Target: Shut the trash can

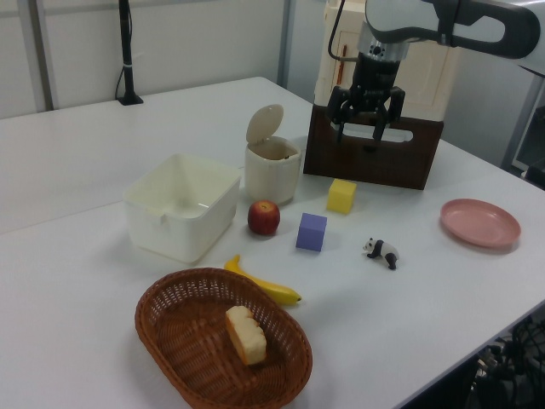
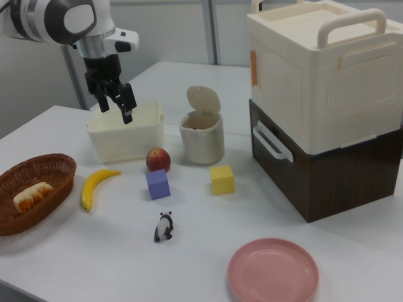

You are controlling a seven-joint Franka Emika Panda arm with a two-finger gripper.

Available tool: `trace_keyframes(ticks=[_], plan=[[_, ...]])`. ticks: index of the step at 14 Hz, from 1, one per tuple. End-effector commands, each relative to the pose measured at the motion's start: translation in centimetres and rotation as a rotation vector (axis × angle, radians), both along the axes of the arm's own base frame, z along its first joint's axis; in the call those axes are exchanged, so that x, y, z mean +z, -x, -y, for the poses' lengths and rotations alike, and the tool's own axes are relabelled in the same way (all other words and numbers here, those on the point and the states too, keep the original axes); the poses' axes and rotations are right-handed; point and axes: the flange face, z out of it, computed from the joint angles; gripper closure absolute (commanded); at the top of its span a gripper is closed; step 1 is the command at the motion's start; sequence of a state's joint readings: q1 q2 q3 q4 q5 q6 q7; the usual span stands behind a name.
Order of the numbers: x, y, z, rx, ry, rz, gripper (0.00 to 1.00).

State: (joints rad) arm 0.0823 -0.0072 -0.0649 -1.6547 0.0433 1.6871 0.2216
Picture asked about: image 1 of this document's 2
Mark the pink plate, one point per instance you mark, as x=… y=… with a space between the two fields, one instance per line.
x=481 y=223

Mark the red apple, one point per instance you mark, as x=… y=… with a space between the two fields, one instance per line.
x=264 y=218

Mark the bread slice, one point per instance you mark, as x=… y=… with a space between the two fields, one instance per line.
x=249 y=341

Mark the dark brown wooden drawer box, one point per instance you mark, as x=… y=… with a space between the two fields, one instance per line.
x=383 y=166

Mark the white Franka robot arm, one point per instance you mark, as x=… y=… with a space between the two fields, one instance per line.
x=468 y=25

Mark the panda figurine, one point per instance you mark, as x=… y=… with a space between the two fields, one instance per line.
x=385 y=252

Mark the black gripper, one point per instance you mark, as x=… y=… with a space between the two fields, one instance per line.
x=374 y=81

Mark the brown wicker basket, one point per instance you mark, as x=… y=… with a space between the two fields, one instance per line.
x=191 y=349

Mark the purple foam cube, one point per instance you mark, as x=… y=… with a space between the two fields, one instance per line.
x=311 y=234

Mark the white square plastic bin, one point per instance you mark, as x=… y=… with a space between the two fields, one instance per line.
x=179 y=230

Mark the cream and brown wooden cabinet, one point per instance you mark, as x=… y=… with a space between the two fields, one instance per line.
x=426 y=85

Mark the black pole stand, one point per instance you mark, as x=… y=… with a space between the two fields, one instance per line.
x=127 y=51

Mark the yellow foam cube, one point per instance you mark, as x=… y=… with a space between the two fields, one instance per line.
x=340 y=198

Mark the cream trash can with lid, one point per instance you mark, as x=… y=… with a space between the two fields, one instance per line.
x=268 y=174

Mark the yellow banana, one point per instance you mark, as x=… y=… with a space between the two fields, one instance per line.
x=272 y=289

